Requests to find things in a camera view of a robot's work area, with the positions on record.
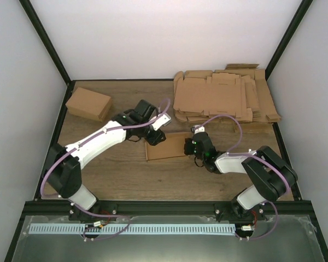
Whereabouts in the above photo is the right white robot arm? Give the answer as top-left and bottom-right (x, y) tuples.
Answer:
(184, 132), (298, 220)

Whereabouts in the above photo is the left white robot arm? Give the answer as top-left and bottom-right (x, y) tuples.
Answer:
(40, 99), (171, 221)

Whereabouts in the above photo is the folded brown cardboard box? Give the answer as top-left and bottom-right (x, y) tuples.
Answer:
(66, 87), (112, 122)

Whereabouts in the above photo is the stack of flat cardboard blanks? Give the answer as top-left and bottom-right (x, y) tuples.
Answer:
(173, 64), (281, 133)

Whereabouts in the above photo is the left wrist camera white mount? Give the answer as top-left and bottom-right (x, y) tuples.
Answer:
(151, 114), (172, 130)

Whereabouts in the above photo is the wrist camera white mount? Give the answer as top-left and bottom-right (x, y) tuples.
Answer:
(191, 124), (205, 134)
(151, 114), (172, 130)

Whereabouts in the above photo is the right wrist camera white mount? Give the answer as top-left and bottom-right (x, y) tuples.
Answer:
(191, 124), (205, 134)

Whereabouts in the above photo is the light blue slotted cable duct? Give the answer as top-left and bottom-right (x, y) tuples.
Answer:
(28, 223), (236, 235)

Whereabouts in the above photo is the black aluminium frame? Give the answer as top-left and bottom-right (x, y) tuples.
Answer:
(5, 1), (328, 261)

